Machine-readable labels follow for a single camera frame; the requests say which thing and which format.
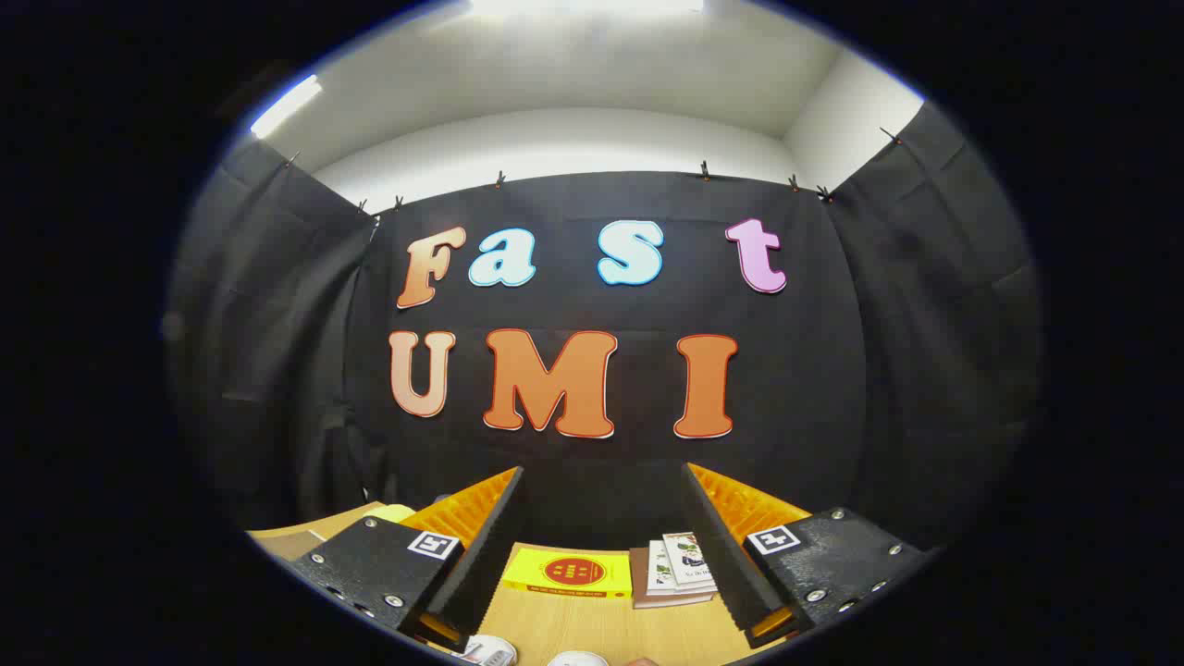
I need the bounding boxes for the white paperback book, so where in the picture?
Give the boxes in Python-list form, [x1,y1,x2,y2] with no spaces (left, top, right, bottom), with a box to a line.
[661,531,719,591]
[646,539,690,595]

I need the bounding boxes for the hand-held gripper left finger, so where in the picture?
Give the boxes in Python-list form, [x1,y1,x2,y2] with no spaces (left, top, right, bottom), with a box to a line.
[289,465,526,653]

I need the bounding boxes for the beige fabric storage box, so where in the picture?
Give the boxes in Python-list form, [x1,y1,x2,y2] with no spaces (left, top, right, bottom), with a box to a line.
[248,502,389,561]

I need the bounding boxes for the yellow book red circle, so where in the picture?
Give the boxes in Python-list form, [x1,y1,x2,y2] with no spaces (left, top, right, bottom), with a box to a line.
[501,547,634,599]

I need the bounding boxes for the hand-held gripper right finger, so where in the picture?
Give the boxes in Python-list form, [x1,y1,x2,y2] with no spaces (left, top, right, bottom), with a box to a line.
[681,461,933,650]

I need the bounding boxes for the brown cover book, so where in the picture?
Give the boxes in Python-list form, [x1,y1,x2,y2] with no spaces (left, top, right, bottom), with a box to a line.
[629,546,715,610]

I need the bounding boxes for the ceiling light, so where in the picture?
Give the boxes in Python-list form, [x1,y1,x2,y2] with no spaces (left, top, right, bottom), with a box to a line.
[250,74,325,140]

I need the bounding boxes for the row of black cloth clips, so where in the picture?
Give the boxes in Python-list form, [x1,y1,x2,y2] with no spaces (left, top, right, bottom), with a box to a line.
[287,128,903,216]

